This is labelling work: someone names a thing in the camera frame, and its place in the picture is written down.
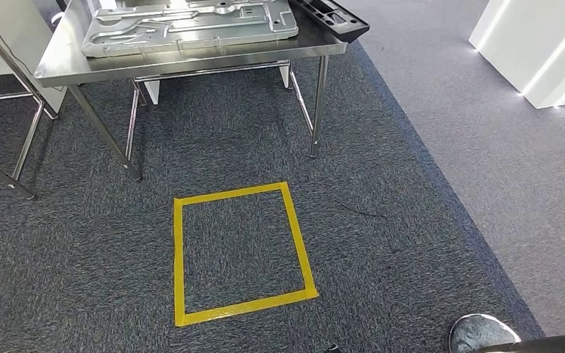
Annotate grey stamped metal panel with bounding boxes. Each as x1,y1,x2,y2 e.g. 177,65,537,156
81,0,299,58

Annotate steel frame table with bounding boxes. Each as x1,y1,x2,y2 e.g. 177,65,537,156
0,0,60,201

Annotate stainless steel workbench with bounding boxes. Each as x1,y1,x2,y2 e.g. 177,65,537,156
34,0,348,182

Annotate black plastic plate frame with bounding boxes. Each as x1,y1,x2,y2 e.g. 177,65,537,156
289,0,372,44

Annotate chrome stanchion post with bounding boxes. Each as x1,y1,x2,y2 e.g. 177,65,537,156
448,313,565,353

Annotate thin black floor wire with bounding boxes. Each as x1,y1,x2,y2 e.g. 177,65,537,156
333,199,388,219

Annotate white lit display counter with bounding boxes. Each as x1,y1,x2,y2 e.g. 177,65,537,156
468,0,565,110

